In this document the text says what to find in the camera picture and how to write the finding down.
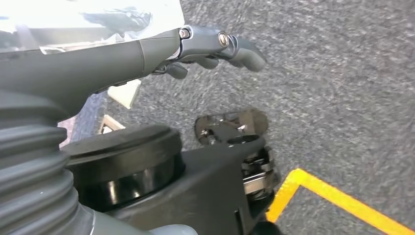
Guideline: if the white angular flat object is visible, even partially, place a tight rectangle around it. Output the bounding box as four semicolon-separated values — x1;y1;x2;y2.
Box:
107;79;142;110

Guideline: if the yellow floor tape marking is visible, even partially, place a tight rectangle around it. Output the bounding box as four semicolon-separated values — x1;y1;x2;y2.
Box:
265;167;415;235

